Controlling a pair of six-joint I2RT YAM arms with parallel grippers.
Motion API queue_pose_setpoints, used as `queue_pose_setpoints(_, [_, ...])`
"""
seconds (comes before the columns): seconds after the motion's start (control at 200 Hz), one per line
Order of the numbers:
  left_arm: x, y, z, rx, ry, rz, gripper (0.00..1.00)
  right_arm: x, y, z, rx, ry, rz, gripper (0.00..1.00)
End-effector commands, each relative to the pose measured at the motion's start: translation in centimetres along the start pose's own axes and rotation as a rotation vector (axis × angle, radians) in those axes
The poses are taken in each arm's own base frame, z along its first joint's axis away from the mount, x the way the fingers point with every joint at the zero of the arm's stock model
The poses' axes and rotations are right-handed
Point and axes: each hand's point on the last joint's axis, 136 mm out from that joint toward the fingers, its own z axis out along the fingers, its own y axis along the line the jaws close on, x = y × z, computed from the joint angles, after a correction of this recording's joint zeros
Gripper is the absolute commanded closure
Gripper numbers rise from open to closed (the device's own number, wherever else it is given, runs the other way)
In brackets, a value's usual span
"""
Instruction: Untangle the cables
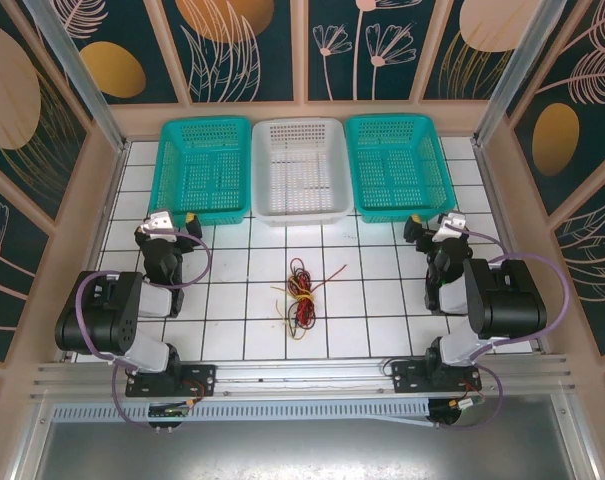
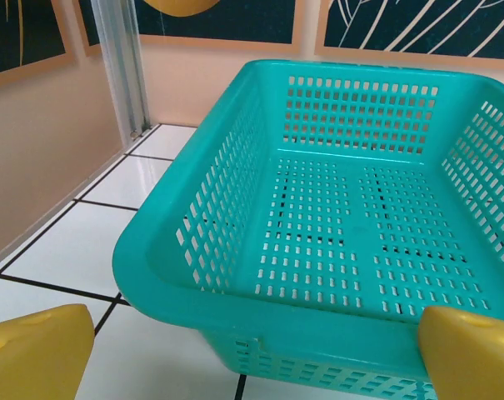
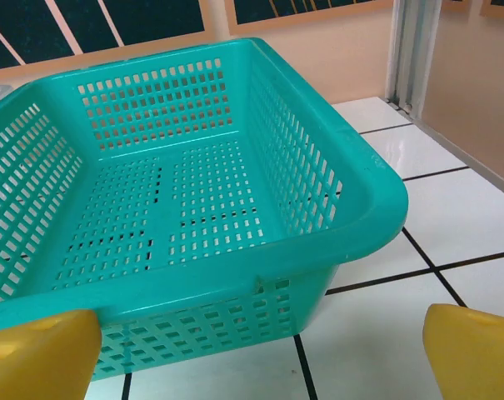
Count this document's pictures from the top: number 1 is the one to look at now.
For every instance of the aluminium mounting rail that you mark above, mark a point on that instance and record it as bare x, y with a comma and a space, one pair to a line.
302, 372

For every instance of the aluminium side rail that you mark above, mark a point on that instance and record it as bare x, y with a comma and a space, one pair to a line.
491, 190
113, 190

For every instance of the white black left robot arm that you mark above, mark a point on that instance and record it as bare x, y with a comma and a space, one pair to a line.
97, 315

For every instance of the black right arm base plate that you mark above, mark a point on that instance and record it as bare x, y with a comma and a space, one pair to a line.
407, 375

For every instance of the small green circuit board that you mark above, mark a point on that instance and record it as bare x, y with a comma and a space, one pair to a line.
168, 411

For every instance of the white plastic basket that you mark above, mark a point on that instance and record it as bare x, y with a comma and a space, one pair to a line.
282, 150

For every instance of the grey metal sheet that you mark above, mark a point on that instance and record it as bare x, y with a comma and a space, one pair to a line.
302, 450

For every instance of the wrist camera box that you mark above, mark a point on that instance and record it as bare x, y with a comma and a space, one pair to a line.
161, 220
452, 221

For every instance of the teal plastic basket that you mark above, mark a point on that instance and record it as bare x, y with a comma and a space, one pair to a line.
432, 165
182, 150

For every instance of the yellow power connector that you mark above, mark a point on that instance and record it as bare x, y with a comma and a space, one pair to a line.
467, 403

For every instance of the aluminium corner post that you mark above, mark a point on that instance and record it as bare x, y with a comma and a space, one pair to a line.
82, 75
509, 75

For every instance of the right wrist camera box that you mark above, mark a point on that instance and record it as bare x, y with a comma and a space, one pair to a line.
452, 221

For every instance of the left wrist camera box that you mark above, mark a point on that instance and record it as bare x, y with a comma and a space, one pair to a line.
161, 220

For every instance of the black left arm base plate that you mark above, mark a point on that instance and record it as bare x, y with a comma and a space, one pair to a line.
202, 375

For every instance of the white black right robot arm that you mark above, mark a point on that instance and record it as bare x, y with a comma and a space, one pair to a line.
507, 300

